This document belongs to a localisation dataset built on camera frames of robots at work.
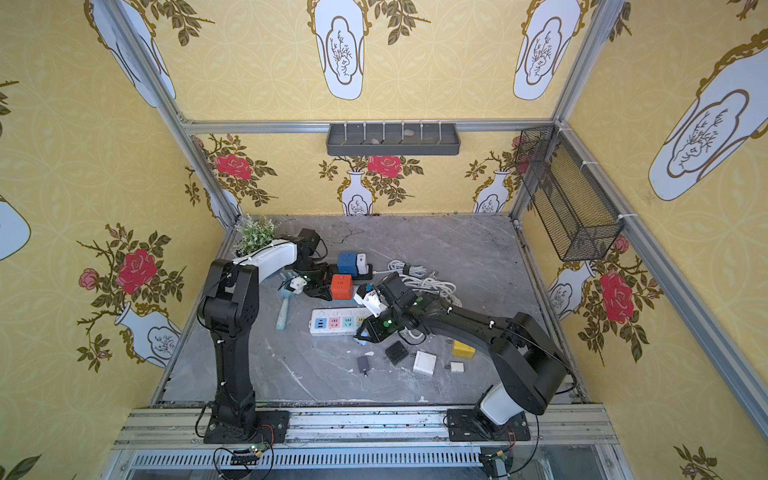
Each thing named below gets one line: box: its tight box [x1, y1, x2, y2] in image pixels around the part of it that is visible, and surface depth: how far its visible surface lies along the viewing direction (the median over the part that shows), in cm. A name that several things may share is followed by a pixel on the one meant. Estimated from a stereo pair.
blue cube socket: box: [338, 252, 357, 277], surface depth 99 cm
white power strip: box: [308, 307, 371, 337], surface depth 92 cm
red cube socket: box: [330, 274, 353, 301], surface depth 94 cm
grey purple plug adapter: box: [357, 356, 369, 378], surface depth 85 cm
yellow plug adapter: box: [452, 340, 476, 359], surface depth 84 cm
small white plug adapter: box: [450, 361, 465, 373], surface depth 83 cm
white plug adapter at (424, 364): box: [412, 350, 437, 377], surface depth 84 cm
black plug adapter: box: [384, 340, 409, 366], surface depth 86 cm
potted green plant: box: [235, 214, 275, 257], surface depth 94 cm
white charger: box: [356, 253, 369, 275], surface depth 100 cm
